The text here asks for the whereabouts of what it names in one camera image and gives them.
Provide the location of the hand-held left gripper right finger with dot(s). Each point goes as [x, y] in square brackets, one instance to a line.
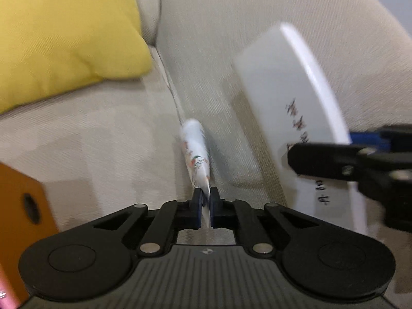
[215, 210]

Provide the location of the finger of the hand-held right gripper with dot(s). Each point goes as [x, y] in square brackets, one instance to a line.
[322, 159]
[370, 138]

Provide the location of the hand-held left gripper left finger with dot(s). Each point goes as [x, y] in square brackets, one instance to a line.
[197, 209]

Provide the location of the white printed tube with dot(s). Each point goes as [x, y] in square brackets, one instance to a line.
[194, 148]

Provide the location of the white box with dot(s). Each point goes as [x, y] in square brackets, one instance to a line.
[280, 80]

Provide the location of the orange cardboard box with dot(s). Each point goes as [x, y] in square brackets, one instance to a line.
[16, 199]

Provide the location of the pink pouch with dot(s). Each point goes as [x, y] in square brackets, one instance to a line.
[6, 283]

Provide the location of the beige sofa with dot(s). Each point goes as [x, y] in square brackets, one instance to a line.
[96, 141]

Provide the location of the yellow pillow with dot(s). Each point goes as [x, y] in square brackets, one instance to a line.
[64, 32]

